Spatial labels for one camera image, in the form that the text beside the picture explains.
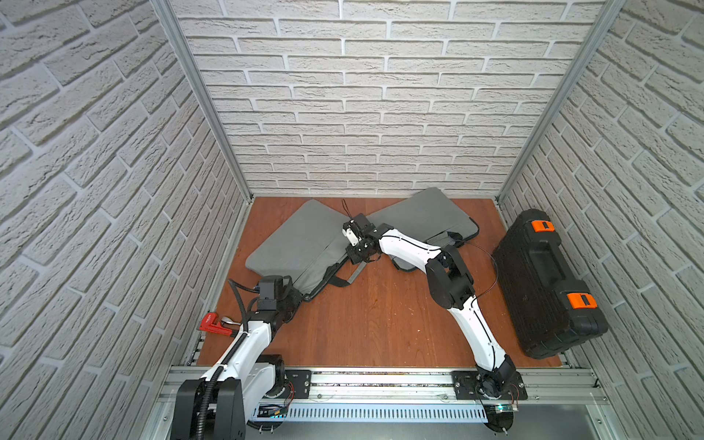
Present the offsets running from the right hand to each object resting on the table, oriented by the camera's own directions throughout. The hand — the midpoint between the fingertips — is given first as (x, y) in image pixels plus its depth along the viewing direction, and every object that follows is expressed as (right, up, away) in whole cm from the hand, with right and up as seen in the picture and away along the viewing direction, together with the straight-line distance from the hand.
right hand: (358, 252), depth 101 cm
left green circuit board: (-22, -39, -31) cm, 54 cm away
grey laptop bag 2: (+30, +14, +10) cm, 34 cm away
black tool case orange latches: (+49, -10, -34) cm, 61 cm away
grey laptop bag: (-17, +3, -2) cm, 18 cm away
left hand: (-18, -10, -13) cm, 24 cm away
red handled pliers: (-46, -20, -18) cm, 53 cm away
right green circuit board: (+39, -38, -30) cm, 62 cm away
